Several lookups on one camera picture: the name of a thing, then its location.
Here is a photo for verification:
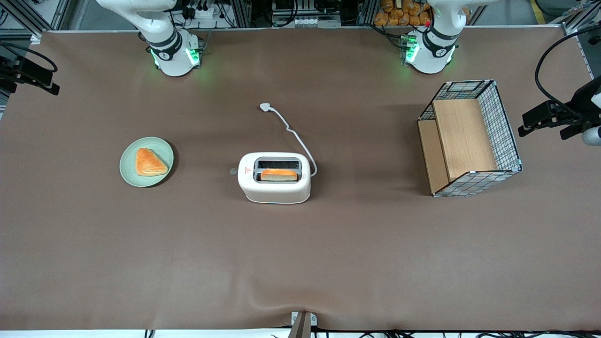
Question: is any white power strip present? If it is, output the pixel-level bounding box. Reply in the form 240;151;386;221
185;5;222;20

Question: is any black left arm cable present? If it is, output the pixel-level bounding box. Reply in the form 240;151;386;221
535;25;601;123

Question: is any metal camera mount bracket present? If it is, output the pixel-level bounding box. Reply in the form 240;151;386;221
287;311;318;338

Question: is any toast slice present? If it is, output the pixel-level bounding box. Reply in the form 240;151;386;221
260;169;299;182

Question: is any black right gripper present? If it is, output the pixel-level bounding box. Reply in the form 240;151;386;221
0;56;61;96

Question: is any aluminium frame post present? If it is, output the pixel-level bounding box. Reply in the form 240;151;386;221
560;0;601;36
0;0;72;39

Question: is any wire basket with wooden shelf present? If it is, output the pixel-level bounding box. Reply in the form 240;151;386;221
417;79;523;198

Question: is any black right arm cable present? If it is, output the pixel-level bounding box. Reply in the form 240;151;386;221
0;42;58;74

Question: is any green round plate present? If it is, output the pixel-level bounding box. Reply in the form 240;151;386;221
119;137;175;188

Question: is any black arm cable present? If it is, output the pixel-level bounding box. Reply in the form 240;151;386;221
535;25;601;123
0;42;58;74

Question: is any white toaster power cord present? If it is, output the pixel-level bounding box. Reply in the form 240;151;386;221
260;102;318;178

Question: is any white two-slot toaster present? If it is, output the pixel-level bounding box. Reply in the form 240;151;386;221
237;152;312;205

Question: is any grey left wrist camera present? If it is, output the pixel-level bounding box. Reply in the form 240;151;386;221
581;125;601;146

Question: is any triangular orange pastry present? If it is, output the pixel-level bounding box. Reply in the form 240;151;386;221
135;147;169;177

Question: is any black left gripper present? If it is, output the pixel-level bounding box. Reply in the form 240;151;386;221
518;77;601;140

